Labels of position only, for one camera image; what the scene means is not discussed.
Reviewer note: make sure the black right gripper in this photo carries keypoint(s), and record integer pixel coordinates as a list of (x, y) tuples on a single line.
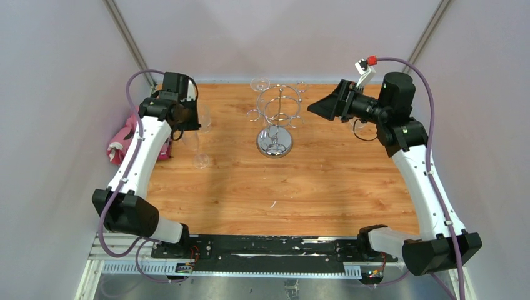
[(339, 103)]

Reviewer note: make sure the patterned clear wine glass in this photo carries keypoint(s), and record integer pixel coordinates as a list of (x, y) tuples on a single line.
[(204, 118)]

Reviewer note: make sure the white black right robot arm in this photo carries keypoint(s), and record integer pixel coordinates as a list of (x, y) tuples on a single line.
[(443, 242)]

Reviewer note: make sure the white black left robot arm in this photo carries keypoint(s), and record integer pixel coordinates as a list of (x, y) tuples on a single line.
[(122, 206)]

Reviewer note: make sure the chrome spiral wine glass rack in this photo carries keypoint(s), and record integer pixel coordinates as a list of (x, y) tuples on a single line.
[(279, 108)]

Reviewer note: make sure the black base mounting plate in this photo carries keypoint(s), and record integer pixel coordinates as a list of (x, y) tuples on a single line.
[(274, 255)]

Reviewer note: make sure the pink camouflage cloth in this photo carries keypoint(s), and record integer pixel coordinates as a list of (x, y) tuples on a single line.
[(120, 143)]

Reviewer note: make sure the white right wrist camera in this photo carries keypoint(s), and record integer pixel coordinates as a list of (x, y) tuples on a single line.
[(366, 70)]

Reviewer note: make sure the aluminium frame rail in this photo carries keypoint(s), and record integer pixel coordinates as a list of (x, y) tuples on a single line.
[(140, 259)]

